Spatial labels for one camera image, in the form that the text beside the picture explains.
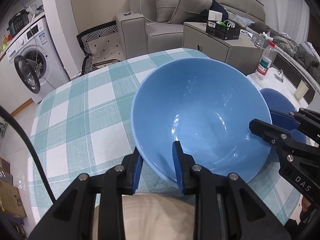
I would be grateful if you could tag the grey cabinet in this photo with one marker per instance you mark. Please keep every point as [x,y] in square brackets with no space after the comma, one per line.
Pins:
[241,54]

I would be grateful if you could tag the teal checked tablecloth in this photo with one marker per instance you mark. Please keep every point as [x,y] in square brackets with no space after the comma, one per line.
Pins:
[84,127]

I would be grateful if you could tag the black pressure cooker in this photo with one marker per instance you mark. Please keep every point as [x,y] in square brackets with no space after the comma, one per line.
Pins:
[18,22]

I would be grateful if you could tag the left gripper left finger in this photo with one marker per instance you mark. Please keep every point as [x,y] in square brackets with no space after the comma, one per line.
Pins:
[71,215]

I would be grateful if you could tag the grey sofa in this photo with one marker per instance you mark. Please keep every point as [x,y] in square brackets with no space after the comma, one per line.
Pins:
[145,27]

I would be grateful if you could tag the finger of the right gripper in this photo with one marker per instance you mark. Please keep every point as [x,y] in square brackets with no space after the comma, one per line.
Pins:
[288,122]
[272,134]

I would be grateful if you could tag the white washing machine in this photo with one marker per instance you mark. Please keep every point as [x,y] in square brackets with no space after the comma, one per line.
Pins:
[36,61]

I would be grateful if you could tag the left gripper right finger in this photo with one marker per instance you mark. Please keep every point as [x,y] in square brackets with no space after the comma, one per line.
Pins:
[225,206]

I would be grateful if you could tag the blue bowl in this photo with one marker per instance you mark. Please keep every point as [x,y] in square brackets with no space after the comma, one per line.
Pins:
[276,101]
[207,106]

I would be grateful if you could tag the black box with cables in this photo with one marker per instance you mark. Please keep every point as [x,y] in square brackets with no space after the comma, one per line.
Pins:
[224,30]

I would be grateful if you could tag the right hand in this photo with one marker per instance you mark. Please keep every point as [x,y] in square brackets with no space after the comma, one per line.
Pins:
[305,204]

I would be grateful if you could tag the grey cushion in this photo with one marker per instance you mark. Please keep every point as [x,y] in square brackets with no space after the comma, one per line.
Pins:
[189,8]

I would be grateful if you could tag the cardboard box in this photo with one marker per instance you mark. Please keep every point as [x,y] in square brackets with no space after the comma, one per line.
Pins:
[11,203]

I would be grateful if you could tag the plastic water bottle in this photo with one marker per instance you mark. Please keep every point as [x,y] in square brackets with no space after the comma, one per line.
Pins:
[266,60]

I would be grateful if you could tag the large beige plate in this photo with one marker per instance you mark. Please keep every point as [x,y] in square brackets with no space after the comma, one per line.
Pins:
[156,216]

